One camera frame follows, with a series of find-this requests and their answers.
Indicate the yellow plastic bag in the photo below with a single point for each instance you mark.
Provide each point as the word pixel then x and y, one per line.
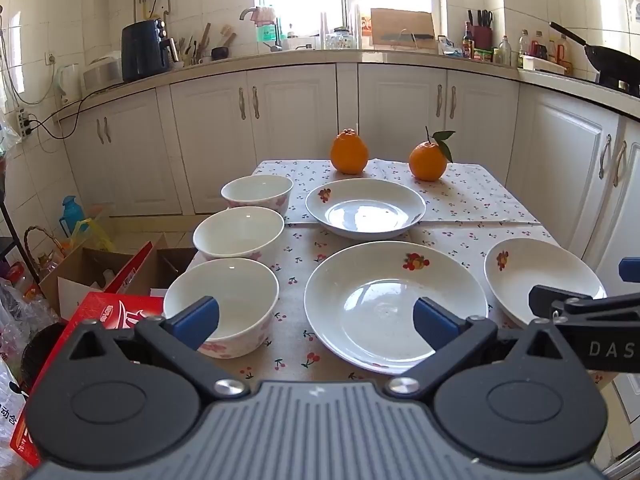
pixel 95 232

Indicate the brown cutting board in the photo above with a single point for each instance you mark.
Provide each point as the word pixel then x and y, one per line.
pixel 400 25

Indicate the pink dish cloth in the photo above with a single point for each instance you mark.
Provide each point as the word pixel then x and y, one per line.
pixel 262 16

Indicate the cooking oil bottle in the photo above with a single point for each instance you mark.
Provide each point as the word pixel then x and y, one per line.
pixel 523 45

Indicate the white plastic tray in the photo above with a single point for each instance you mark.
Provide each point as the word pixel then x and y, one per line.
pixel 542 65

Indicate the red carton box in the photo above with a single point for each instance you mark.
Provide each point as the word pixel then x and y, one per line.
pixel 112 310

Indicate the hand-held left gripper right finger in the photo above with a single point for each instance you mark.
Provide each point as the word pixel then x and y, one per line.
pixel 435 322

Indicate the dark sauce bottle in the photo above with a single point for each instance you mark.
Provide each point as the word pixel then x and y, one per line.
pixel 468 42

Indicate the blue thermos jug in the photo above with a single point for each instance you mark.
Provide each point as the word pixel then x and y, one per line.
pixel 72 215

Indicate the white electric kettle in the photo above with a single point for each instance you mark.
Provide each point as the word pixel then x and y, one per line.
pixel 69 82

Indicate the white floral bowl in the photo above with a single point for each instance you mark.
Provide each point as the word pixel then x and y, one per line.
pixel 235 290
pixel 257 190
pixel 239 232

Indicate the large white fruit-print plate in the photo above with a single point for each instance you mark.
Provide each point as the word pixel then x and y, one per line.
pixel 370 305

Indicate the glass jar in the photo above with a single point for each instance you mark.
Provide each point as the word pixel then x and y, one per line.
pixel 342 39

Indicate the wicker basket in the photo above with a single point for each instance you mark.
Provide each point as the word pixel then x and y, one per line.
pixel 47 260

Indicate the silver kitchen faucet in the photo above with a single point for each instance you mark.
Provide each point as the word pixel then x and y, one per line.
pixel 276 40

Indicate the cardboard box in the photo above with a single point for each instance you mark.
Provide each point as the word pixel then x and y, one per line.
pixel 75 265
pixel 170 265

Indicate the clear glass bottle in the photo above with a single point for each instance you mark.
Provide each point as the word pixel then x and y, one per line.
pixel 505 52

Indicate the green dish soap bottle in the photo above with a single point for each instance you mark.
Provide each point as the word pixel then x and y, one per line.
pixel 265 34

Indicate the white power strip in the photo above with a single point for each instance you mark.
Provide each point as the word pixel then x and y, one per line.
pixel 22 122

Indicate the black bin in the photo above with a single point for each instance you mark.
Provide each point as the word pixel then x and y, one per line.
pixel 42 350

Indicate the orange without leaf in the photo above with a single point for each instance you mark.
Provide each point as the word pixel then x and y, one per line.
pixel 349 155

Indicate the white kitchen cabinet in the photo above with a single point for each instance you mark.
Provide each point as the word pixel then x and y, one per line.
pixel 295 125

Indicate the cherry print tablecloth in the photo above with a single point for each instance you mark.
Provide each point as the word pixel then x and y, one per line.
pixel 475 195
pixel 300 255

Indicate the kitchen utensil holder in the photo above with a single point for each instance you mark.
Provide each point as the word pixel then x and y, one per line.
pixel 192 55

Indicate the small black pot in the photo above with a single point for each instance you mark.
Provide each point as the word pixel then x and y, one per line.
pixel 220 53

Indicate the beige kitchen counter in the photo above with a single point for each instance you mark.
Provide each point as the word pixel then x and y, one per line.
pixel 400 56

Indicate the dark red knife block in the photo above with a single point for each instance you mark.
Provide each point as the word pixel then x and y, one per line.
pixel 482 37

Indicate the clear plastic bag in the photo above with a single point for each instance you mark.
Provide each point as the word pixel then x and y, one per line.
pixel 20 310

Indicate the black air fryer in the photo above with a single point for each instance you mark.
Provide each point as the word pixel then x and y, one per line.
pixel 145 50

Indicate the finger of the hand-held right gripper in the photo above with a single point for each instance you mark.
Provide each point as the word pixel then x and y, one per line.
pixel 631 270
pixel 575 305

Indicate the orange with green leaf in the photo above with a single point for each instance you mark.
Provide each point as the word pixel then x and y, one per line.
pixel 427 162

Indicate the black wok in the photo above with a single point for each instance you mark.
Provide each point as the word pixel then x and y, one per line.
pixel 615 65

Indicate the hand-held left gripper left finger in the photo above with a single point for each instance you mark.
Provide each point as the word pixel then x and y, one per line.
pixel 195 317

